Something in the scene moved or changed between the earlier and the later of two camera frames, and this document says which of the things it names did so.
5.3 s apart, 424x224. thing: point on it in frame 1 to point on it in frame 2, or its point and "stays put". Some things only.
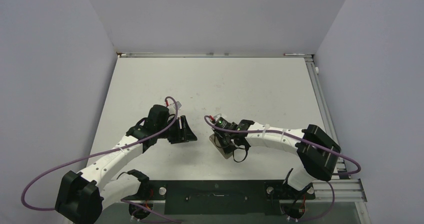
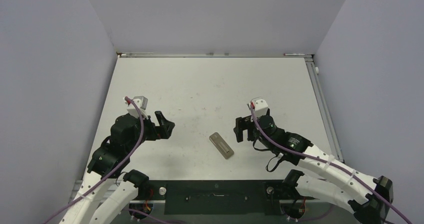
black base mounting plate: x=222 y=197 stays put
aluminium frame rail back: x=215 y=55 stays put
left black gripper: x=182 y=136 to x=156 y=133
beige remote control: x=226 y=156 stays put
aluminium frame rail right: x=340 y=164 stays put
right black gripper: x=227 y=149 to x=242 y=124
